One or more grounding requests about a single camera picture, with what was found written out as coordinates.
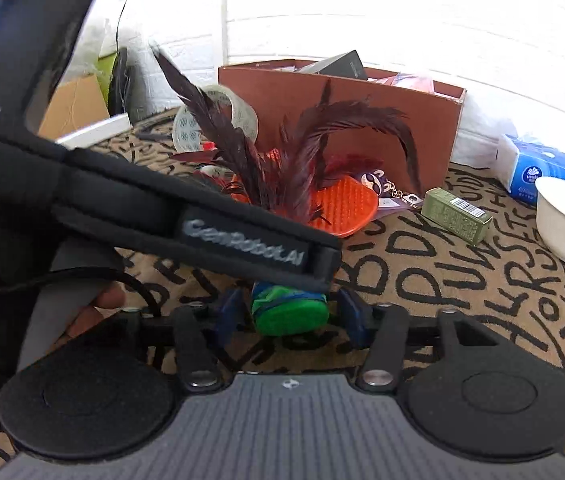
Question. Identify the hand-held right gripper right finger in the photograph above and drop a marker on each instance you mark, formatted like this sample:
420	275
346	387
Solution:
355	317

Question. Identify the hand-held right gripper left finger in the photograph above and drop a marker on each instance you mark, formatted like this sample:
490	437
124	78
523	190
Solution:
227	316

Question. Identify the feather shuttlecock with green base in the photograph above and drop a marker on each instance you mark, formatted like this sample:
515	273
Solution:
292	316

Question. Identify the brown cardboard box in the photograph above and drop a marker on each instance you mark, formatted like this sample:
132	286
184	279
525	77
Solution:
412	125

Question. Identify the pack of clear zip bags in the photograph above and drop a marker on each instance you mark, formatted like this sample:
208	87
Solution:
407	82

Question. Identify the black carton box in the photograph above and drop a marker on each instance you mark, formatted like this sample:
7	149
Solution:
342	65

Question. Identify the person's left hand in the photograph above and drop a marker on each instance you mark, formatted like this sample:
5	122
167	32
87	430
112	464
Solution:
95	310

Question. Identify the white power strip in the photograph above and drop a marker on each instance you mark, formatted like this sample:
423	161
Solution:
97	131

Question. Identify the letter print tablecloth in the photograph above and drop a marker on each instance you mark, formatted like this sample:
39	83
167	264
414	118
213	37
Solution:
412	270

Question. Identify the plain open cardboard carton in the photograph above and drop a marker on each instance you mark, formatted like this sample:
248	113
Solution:
75	105

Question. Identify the clear tape roll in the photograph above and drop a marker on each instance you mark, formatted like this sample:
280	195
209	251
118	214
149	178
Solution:
187	132

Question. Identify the black bag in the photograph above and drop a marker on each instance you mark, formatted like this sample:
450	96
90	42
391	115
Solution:
121	85

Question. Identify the lime green panel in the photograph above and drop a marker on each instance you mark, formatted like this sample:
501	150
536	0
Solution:
106	72

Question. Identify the orange silicone brush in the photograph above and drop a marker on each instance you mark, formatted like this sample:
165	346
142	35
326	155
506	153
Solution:
347	205

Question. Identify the small olive green box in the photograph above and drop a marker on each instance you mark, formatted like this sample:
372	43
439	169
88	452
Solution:
454	217

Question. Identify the translucent plastic bag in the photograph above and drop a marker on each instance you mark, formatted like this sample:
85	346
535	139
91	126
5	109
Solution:
90	40

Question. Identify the blue tissue pack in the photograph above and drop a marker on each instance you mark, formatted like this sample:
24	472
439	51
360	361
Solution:
532	170

